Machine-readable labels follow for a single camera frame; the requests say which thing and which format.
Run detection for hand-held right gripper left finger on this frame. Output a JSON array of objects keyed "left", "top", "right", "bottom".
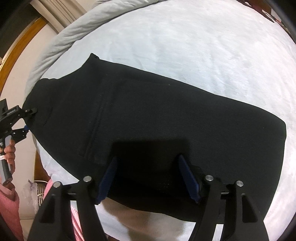
[{"left": 28, "top": 157, "right": 119, "bottom": 241}]

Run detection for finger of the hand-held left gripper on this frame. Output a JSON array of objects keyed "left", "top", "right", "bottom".
[
  {"left": 22, "top": 107, "right": 38, "bottom": 117},
  {"left": 10, "top": 125, "right": 29, "bottom": 141}
]

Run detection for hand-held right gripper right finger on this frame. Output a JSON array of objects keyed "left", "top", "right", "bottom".
[{"left": 178, "top": 154, "right": 270, "bottom": 241}]

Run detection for black pants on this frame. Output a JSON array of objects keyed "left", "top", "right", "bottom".
[{"left": 23, "top": 53, "right": 287, "bottom": 226}]

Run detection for person's left forearm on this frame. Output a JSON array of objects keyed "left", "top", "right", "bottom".
[{"left": 0, "top": 181, "right": 24, "bottom": 241}]

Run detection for person's left hand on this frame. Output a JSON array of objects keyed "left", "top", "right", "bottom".
[{"left": 0, "top": 139, "right": 16, "bottom": 173}]

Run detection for clear plastic bag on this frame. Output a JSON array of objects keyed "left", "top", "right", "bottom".
[{"left": 22, "top": 178, "right": 48, "bottom": 216}]

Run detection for grey duvet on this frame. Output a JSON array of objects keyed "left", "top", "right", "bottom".
[{"left": 24, "top": 0, "right": 162, "bottom": 102}]

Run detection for pale blue bed sheet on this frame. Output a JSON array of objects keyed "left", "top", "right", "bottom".
[{"left": 32, "top": 0, "right": 296, "bottom": 241}]

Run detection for wooden bed frame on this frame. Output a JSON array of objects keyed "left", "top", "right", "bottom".
[{"left": 0, "top": 17, "right": 52, "bottom": 183}]

